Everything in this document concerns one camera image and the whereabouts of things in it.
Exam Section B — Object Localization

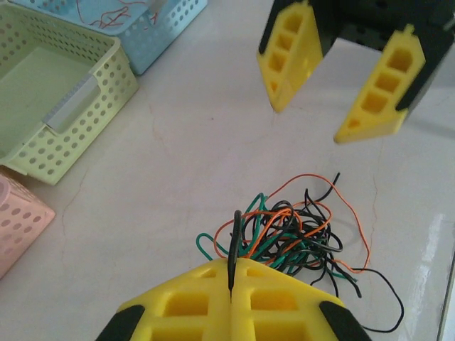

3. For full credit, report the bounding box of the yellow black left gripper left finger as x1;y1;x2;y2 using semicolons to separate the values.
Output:
95;257;234;341

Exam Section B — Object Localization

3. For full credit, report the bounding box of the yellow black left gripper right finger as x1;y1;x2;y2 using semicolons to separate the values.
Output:
231;257;373;341

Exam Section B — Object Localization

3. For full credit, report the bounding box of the thin black cable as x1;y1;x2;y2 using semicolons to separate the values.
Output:
277;172;363;299
225;200;344;305
245;198;405;334

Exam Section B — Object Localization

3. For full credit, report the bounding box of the thin green cable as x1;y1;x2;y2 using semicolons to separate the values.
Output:
194;193;306;271
262;234;360;285

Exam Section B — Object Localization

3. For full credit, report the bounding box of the thin orange cable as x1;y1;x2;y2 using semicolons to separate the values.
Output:
215;173;373;274

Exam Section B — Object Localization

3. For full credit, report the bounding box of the blue perforated plastic basket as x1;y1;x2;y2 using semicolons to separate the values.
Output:
9;0;209;76

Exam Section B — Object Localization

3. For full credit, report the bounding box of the pink perforated plastic basket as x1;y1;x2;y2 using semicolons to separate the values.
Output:
0;173;57;280

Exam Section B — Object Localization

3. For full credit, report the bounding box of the thin red cable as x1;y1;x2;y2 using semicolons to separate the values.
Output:
75;0;159;30

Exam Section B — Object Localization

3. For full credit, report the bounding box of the green perforated plastic basket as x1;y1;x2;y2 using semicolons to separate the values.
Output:
0;3;140;185

